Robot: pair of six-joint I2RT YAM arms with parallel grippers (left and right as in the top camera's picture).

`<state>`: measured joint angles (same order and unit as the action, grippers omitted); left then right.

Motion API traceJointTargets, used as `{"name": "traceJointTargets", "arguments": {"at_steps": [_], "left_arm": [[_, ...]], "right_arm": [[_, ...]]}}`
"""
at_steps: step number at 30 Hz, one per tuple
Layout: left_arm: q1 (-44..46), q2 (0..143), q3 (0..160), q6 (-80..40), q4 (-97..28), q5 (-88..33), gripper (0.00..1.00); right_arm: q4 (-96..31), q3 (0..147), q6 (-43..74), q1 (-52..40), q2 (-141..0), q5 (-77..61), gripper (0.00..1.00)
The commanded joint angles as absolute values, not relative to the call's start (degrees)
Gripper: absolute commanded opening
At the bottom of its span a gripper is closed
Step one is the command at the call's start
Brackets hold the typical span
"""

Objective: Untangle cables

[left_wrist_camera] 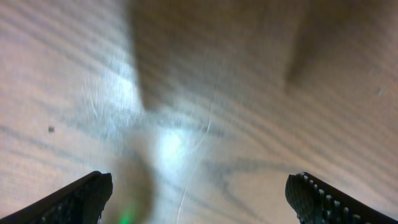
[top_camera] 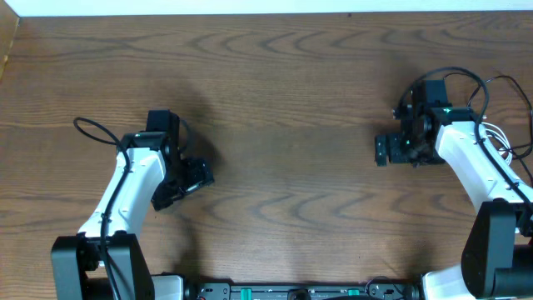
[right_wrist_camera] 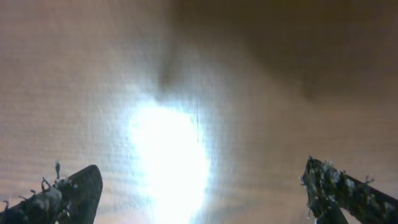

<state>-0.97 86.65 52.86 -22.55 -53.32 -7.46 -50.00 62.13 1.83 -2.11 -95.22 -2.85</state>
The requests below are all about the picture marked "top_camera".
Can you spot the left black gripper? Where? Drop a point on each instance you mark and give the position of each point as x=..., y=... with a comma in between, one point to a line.
x=183, y=188

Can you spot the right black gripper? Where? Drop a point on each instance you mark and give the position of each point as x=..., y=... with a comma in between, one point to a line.
x=382, y=150

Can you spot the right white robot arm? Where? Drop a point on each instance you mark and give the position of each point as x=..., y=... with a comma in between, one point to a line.
x=492, y=265

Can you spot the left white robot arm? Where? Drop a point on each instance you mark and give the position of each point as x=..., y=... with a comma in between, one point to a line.
x=104, y=260

